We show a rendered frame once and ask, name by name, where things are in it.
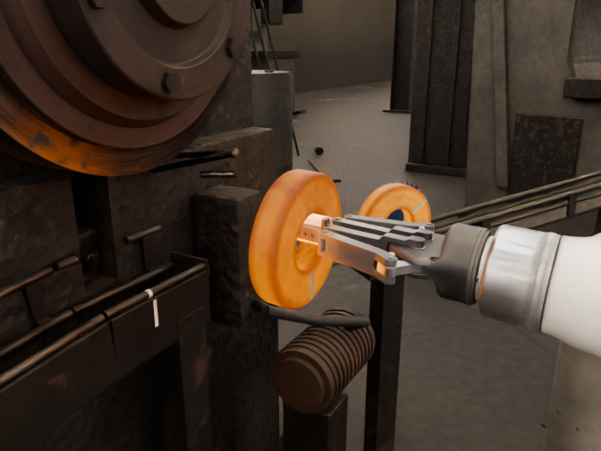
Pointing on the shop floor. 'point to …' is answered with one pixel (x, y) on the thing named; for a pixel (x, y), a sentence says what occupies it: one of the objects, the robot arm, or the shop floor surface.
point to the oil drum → (275, 112)
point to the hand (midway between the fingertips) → (300, 225)
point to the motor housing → (319, 383)
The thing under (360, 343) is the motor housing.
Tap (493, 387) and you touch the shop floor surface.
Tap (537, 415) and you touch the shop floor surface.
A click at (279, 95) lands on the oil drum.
